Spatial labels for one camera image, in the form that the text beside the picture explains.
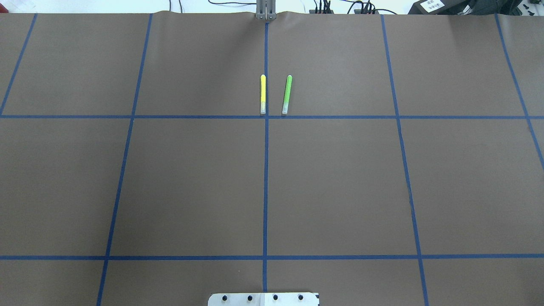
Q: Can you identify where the black power adapter box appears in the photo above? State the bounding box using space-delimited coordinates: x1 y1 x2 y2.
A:
408 0 477 15

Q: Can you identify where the green highlighter pen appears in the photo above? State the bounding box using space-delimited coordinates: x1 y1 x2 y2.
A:
281 75 293 116

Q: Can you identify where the grey aluminium frame post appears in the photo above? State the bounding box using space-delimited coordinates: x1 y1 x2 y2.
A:
256 0 277 22

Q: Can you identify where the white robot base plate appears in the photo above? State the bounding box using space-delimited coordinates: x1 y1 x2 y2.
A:
207 292 320 306

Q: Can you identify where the yellow highlighter pen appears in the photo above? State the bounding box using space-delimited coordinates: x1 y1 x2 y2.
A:
260 74 267 115

